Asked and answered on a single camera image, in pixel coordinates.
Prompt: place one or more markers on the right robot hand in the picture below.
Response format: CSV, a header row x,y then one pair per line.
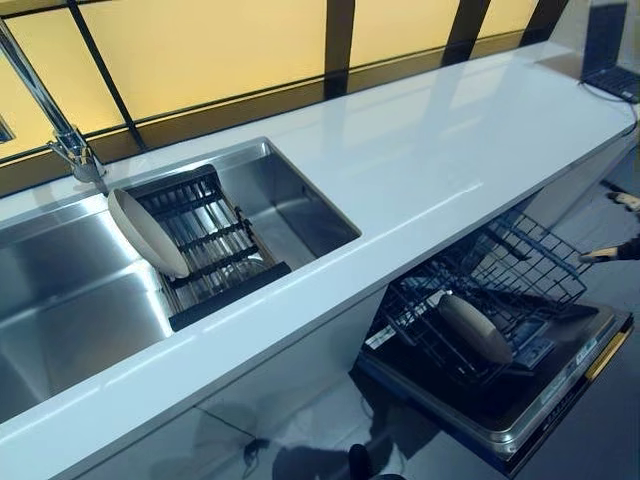
x,y
627,251

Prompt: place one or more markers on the beige round plate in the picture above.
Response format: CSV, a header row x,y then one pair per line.
x,y
145,230
475,327

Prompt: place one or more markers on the black dishwasher door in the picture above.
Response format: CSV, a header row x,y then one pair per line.
x,y
525,415

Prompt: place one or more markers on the black laptop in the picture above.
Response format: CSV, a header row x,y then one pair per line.
x,y
605,35

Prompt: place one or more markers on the black robot left foot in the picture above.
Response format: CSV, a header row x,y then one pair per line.
x,y
362,462

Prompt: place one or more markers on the white base cabinet front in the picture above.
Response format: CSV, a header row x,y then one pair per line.
x,y
275,360

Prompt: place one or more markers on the black sink drying rack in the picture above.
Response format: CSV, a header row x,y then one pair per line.
x,y
215,240

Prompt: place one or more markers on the stainless steel sink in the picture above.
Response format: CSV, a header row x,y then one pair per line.
x,y
75,310

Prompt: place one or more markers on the chrome kitchen faucet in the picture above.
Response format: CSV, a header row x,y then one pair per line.
x,y
35,95

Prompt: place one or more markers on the yellow window with dark frame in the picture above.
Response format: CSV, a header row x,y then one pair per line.
x,y
200,50

